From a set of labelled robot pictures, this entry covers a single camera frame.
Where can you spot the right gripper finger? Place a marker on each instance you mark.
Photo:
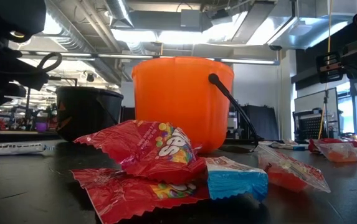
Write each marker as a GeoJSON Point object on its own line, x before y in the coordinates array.
{"type": "Point", "coordinates": [330, 67]}

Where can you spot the clear red gummy packet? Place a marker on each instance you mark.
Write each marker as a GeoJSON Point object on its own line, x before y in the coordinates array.
{"type": "Point", "coordinates": [289, 141]}
{"type": "Point", "coordinates": [285, 177]}
{"type": "Point", "coordinates": [340, 154]}

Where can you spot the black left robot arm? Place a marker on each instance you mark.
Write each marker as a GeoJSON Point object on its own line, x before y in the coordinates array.
{"type": "Point", "coordinates": [3, 15]}

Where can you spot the grey whiteboard panel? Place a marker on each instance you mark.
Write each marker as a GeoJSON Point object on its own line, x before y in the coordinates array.
{"type": "Point", "coordinates": [312, 99]}

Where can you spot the purple cup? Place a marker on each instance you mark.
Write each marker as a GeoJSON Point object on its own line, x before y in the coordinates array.
{"type": "Point", "coordinates": [41, 127]}

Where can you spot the black perforated crate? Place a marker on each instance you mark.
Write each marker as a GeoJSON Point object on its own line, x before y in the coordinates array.
{"type": "Point", "coordinates": [312, 126]}

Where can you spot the black fabric panel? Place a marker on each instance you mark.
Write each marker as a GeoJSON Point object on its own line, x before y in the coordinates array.
{"type": "Point", "coordinates": [262, 121]}

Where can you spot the black plastic pumpkin bucket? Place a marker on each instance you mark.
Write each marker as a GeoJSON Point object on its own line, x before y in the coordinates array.
{"type": "Point", "coordinates": [88, 109]}

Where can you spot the long ceiling light bar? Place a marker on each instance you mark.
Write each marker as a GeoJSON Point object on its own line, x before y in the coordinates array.
{"type": "Point", "coordinates": [125, 56]}

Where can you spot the grey electrical box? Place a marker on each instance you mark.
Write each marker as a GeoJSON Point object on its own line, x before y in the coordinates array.
{"type": "Point", "coordinates": [190, 18]}

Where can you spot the orange plastic bucket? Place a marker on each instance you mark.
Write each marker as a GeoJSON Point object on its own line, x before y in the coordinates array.
{"type": "Point", "coordinates": [178, 99]}

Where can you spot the rectangular silver ventilation duct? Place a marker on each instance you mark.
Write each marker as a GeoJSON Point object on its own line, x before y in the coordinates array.
{"type": "Point", "coordinates": [309, 28]}

